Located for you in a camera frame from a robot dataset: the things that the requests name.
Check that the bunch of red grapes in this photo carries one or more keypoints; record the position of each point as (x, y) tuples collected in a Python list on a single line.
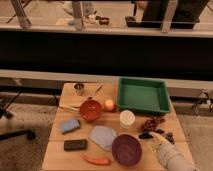
[(151, 124)]

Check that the black brush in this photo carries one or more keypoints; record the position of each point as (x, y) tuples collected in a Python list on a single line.
[(167, 135)]

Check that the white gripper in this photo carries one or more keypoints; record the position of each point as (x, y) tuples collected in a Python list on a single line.
[(163, 149)]

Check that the small blue cloth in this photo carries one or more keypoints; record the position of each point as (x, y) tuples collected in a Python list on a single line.
[(69, 126)]

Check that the small metal cup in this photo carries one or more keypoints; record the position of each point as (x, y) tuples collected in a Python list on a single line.
[(79, 88)]

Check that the black tripod stand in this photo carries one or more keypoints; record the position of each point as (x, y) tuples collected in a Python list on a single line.
[(12, 129)]

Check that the light blue folded cloth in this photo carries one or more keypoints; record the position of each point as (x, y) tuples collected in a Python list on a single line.
[(103, 136)]

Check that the purple bowl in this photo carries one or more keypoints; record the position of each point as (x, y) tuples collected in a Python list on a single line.
[(126, 150)]

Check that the orange bowl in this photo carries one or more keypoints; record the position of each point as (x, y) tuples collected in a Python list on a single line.
[(90, 110)]

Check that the green plastic tray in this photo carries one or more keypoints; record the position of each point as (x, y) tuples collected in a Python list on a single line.
[(143, 96)]

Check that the metal spoon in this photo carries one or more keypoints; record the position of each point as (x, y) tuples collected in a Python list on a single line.
[(94, 94)]

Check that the wooden utensil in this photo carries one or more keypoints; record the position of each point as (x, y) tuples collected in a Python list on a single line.
[(69, 108)]

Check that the black sponge block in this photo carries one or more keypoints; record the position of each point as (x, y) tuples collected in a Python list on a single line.
[(70, 145)]

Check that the white plastic cup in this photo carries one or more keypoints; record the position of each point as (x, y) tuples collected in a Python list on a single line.
[(127, 119)]

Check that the orange carrot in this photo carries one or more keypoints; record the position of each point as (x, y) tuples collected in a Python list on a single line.
[(97, 161)]

